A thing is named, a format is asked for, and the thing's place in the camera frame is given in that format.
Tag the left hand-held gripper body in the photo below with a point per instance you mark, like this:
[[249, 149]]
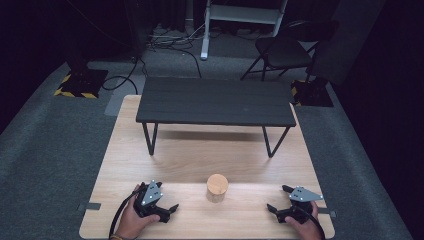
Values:
[[151, 195]]

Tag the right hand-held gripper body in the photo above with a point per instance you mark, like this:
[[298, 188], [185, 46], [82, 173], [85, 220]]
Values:
[[301, 200]]

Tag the person's right hand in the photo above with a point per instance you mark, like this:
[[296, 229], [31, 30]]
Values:
[[305, 228]]

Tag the person's left hand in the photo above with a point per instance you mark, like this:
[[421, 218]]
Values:
[[131, 220]]

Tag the grey tape strip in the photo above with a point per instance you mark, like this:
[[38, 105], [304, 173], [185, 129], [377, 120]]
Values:
[[328, 212], [90, 206]]

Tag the wooden cylinder container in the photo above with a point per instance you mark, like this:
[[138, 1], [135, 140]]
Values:
[[217, 188]]

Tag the black shelf riser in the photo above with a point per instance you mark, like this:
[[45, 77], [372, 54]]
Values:
[[216, 101]]

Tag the black folding chair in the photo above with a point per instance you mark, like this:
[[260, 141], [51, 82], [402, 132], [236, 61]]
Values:
[[286, 51]]

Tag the dark stand column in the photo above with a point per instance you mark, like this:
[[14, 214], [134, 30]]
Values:
[[136, 30]]

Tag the white metal stand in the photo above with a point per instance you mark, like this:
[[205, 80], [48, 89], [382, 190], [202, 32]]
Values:
[[240, 15]]

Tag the black yellow-striped base plate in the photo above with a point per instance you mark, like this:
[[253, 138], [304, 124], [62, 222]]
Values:
[[313, 93], [83, 83]]

